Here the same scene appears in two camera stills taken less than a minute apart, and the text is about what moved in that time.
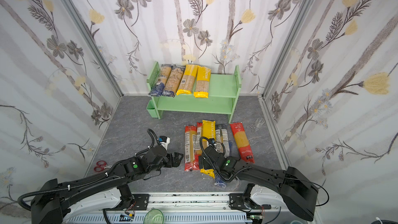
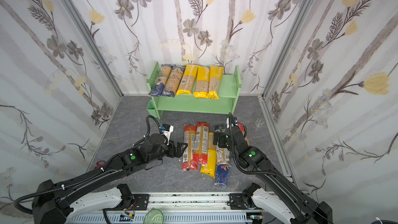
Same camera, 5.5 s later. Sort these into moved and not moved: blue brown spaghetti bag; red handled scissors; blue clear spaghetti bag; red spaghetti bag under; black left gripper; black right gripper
Moved: black right gripper; black left gripper
Not moved: blue brown spaghetti bag; red spaghetti bag under; red handled scissors; blue clear spaghetti bag
